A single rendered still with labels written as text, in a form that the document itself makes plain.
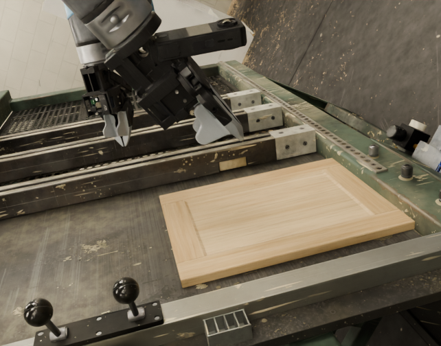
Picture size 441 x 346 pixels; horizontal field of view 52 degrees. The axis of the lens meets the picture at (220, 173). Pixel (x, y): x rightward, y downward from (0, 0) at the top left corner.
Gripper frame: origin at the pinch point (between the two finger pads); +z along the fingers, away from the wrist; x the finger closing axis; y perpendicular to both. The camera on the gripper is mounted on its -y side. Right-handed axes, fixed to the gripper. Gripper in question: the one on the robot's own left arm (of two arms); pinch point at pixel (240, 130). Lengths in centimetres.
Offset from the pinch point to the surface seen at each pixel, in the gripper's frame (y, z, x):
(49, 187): 55, 5, -48
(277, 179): 7, 38, -38
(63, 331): 40.0, 5.0, 8.1
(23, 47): 220, 8, -550
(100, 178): 45, 12, -49
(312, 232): 4.2, 35.1, -11.0
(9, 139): 79, -2, -97
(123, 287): 24.9, 2.4, 11.5
